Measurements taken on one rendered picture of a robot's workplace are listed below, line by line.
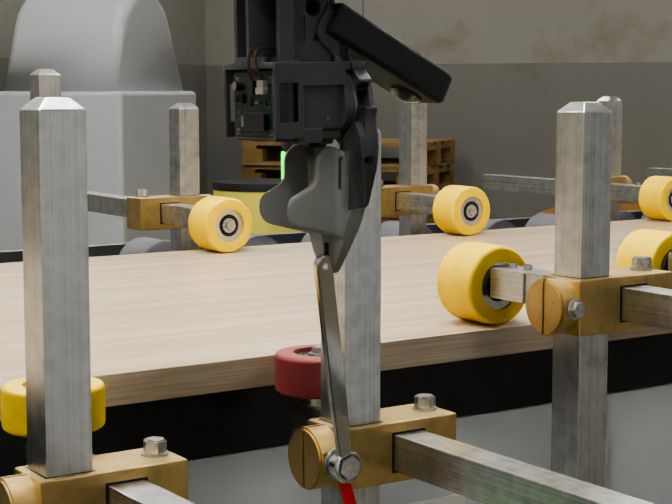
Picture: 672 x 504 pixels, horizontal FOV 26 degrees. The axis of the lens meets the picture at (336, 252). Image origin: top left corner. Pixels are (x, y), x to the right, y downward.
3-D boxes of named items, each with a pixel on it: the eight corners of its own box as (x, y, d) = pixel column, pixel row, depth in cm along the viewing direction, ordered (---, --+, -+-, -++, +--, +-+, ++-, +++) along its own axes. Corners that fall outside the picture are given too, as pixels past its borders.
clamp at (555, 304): (676, 326, 133) (678, 271, 132) (566, 340, 125) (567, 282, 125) (627, 317, 138) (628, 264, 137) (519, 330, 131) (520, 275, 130)
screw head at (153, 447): (174, 455, 107) (174, 439, 107) (148, 459, 106) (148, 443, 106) (161, 449, 109) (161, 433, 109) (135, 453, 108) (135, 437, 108)
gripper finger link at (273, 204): (251, 273, 105) (248, 145, 104) (320, 266, 109) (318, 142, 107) (273, 278, 103) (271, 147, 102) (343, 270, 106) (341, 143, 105)
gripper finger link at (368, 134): (322, 206, 105) (318, 85, 104) (342, 204, 106) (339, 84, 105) (358, 210, 101) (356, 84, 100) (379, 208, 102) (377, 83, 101)
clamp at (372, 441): (457, 472, 121) (457, 412, 120) (321, 497, 113) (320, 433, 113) (416, 457, 125) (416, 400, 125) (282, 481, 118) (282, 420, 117)
